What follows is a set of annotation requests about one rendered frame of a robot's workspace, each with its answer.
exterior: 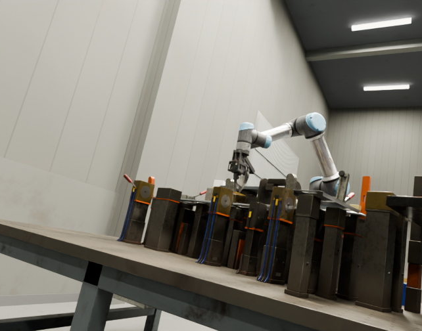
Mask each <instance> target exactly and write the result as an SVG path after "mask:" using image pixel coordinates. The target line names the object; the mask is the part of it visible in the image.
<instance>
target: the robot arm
mask: <svg viewBox="0 0 422 331"><path fill-rule="evenodd" d="M325 125H326V123H325V119H324V117H323V116H322V115H321V114H318V113H310V114H307V115H305V116H301V117H298V118H295V119H293V120H291V121H288V122H286V123H283V124H282V125H281V126H279V127H275V128H273V129H269V130H266V131H263V132H259V131H256V130H254V125H252V124H251V123H247V122H244V123H242V124H241V125H240V128H239V134H238V139H237V145H236V149H235V150H233V157H232V160H231V161H229V165H230V169H229V165H228V171H230V172H232V173H233V180H234V189H235V192H237V191H239V193H240V192H241V191H242V189H243V188H244V186H245V184H246V182H247V181H248V178H249V174H254V173H255V170H254V168H253V166H252V164H251V163H250V161H249V159H248V158H247V156H249V152H250V149H253V148H258V147H261V148H269V147H270V145H271V142H273V141H276V140H279V139H282V138H287V139H288V138H290V137H297V136H303V135H304V136H305V138H306V140H308V141H309V142H310V144H311V146H312V149H313V151H314V154H315V156H316V160H317V162H318V164H319V167H320V170H321V172H322V174H323V177H313V178H312V179H311V180H310V184H309V190H319V191H322V192H325V193H327V194H329V195H331V196H332V197H334V198H336V194H337V188H338V184H339V177H340V176H339V173H338V172H337V169H336V167H335V165H334V162H333V159H332V157H331V154H330V151H329V149H328V147H327V144H326V142H325V139H324V136H323V135H324V132H325V131H324V129H325ZM239 186H240V188H239Z"/></svg>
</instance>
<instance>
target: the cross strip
mask: <svg viewBox="0 0 422 331"><path fill-rule="evenodd" d="M303 191H305V192H303ZM307 192H316V193H307ZM299 194H309V195H314V196H317V197H318V198H321V204H320V207H322V208H325V209H326V207H332V208H346V209H349V210H348V211H355V212H356V213H359V212H360V211H359V210H358V209H356V208H354V207H352V206H350V205H348V204H346V203H344V202H342V201H340V200H338V199H336V198H334V197H332V196H331V195H329V194H327V193H325V192H322V191H319V190H293V195H295V196H297V197H298V195H299ZM322 200H328V201H333V202H324V201H322Z"/></svg>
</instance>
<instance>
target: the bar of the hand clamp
mask: <svg viewBox="0 0 422 331"><path fill-rule="evenodd" d="M339 176H340V177H339V184H338V188H337V194H336V199H338V200H340V201H342V202H345V198H346V192H347V188H348V182H349V178H350V174H349V173H346V174H345V172H344V171H339Z"/></svg>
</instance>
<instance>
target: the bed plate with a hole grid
mask: <svg viewBox="0 0 422 331"><path fill-rule="evenodd" d="M0 234H2V235H5V236H9V237H11V238H15V239H18V240H22V241H25V242H29V243H31V244H35V245H38V246H42V247H44V248H48V249H51V250H54V251H58V252H61V253H64V254H68V255H72V256H74V257H78V258H81V259H84V260H88V261H91V262H94V263H98V264H100V265H104V266H107V267H111V268H113V269H118V270H120V271H124V272H127V273H131V274H133V275H137V276H141V277H143V278H147V279H150V280H154V281H157V282H161V283H163V284H167V285H170V286H174V287H176V288H180V289H183V290H187V291H190V292H193V293H196V294H200V295H202V296H206V297H209V298H213V299H216V300H220V301H223V302H226V303H230V304H233V305H236V306H239V307H243V308H245V309H250V310H252V311H256V312H259V313H263V314H265V315H269V316H272V317H275V318H279V319H282V320H286V321H289V322H293V323H295V324H299V325H302V326H306V327H308V328H312V329H315V330H319V331H422V303H421V313H412V312H409V311H405V310H404V306H403V305H402V309H403V310H404V311H403V313H397V312H394V311H392V312H391V313H382V312H379V311H375V310H372V309H368V308H365V307H360V306H358V305H355V302H356V301H354V300H347V299H342V298H338V297H337V300H334V299H326V298H322V297H319V296H315V294H309V296H308V298H298V297H296V296H292V295H289V294H285V293H284V291H285V289H287V283H285V284H284V285H280V284H270V283H264V282H260V281H257V277H255V276H246V275H242V274H236V272H237V270H235V269H230V268H227V267H226V266H223V265H221V267H217V266H211V265H205V264H200V263H195V262H197V261H198V259H196V258H192V257H187V256H185V255H179V254H176V253H173V252H169V253H168V252H160V251H156V250H152V249H148V248H144V245H143V244H142V245H137V244H130V243H125V242H121V241H120V242H119V241H117V239H119V238H118V237H114V236H106V235H101V234H93V233H88V232H80V231H72V230H68V229H60V228H55V227H47V226H42V225H34V224H29V223H21V222H17V221H9V220H4V219H0ZM257 276H259V275H257Z"/></svg>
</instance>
